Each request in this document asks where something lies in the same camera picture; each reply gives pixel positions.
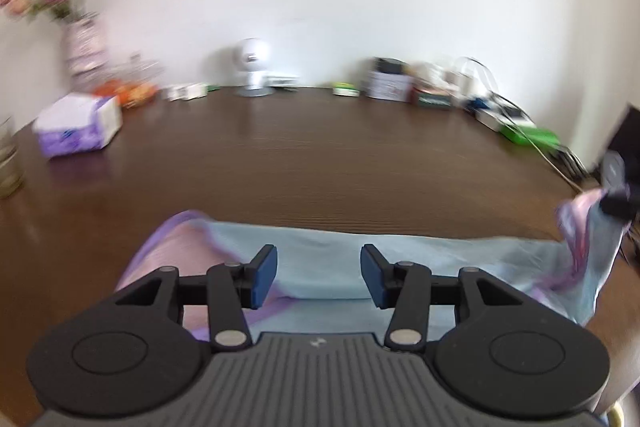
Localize white round desk fan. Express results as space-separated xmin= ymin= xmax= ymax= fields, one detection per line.
xmin=231 ymin=38 xmax=275 ymax=98

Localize bright green box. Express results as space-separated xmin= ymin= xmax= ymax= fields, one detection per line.
xmin=500 ymin=124 xmax=561 ymax=150

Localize white and purple tissue box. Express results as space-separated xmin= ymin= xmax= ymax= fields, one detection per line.
xmin=32 ymin=93 xmax=124 ymax=159

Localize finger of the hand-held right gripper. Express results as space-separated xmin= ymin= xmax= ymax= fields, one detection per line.
xmin=600 ymin=150 xmax=629 ymax=190
xmin=601 ymin=188 xmax=640 ymax=220

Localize orange snack packet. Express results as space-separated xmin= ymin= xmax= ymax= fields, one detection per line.
xmin=95 ymin=79 xmax=159 ymax=108

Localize white plastic bag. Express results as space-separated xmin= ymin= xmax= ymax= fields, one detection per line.
xmin=440 ymin=56 xmax=501 ymax=100

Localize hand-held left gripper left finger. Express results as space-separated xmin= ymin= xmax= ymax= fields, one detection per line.
xmin=115 ymin=244 xmax=279 ymax=353

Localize tangled cables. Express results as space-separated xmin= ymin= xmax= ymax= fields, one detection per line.
xmin=490 ymin=92 xmax=602 ymax=195

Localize clear glass cup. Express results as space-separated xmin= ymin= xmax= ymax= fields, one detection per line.
xmin=0 ymin=117 xmax=26 ymax=200

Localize clear glass fruit bowl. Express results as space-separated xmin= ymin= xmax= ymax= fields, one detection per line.
xmin=92 ymin=53 xmax=164 ymax=110

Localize purple patterned vase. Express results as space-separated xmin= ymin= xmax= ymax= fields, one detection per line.
xmin=61 ymin=13 xmax=111 ymax=81

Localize pink and blue garment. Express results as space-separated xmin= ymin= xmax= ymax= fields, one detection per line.
xmin=115 ymin=187 xmax=632 ymax=344

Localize small black box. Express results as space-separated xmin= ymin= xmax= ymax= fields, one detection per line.
xmin=372 ymin=57 xmax=405 ymax=76

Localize white labelled container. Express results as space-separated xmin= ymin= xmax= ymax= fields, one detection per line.
xmin=366 ymin=69 xmax=415 ymax=100

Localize green storage box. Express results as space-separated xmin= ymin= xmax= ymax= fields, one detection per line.
xmin=412 ymin=88 xmax=456 ymax=110

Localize small white packet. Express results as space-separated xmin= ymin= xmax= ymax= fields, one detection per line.
xmin=165 ymin=83 xmax=210 ymax=102

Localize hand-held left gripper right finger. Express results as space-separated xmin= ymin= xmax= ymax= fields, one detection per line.
xmin=361 ymin=243 xmax=523 ymax=353

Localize white cardboard box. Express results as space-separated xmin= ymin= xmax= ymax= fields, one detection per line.
xmin=475 ymin=107 xmax=534 ymax=133

